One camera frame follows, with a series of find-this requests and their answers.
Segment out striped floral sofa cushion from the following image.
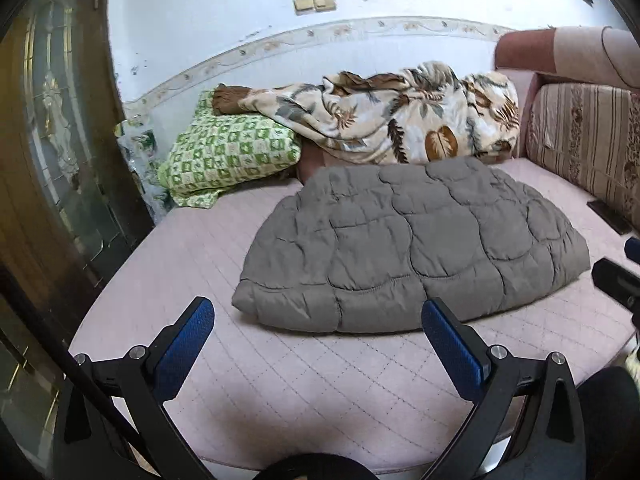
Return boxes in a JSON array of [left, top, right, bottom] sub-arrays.
[[526, 82, 640, 231]]

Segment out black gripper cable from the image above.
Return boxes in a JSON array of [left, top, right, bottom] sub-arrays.
[[0, 265, 138, 438]]

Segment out printed plastic bag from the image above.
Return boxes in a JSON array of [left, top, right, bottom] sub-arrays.
[[114, 117, 173, 226]]

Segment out person's left leg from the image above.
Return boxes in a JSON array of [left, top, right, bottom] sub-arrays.
[[255, 452, 376, 480]]

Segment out brown cloth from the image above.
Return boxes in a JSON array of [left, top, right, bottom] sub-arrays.
[[211, 85, 256, 115]]

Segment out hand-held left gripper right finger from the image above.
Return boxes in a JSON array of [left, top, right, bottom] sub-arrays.
[[421, 296, 588, 480]]

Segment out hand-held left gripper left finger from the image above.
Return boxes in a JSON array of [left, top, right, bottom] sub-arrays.
[[52, 296, 216, 480]]

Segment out grey-brown quilted hooded jacket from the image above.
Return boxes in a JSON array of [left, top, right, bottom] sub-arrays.
[[231, 156, 591, 335]]

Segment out green checkered pillow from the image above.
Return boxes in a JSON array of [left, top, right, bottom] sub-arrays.
[[157, 89, 302, 209]]

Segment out leaf print blanket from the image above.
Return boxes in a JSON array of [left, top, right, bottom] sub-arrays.
[[237, 61, 521, 165]]

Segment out person's right leg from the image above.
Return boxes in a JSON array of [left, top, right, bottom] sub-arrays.
[[575, 366, 640, 480]]

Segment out wooden door with stained glass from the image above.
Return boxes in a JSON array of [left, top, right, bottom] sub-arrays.
[[0, 0, 156, 480]]

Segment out black phone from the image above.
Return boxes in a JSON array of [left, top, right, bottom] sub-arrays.
[[586, 200, 633, 235]]

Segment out person's leg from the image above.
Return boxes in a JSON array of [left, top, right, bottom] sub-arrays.
[[575, 366, 640, 480], [255, 452, 376, 480]]

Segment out pink upholstered sofa backrest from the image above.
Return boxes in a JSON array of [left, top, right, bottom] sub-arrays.
[[494, 25, 640, 158]]

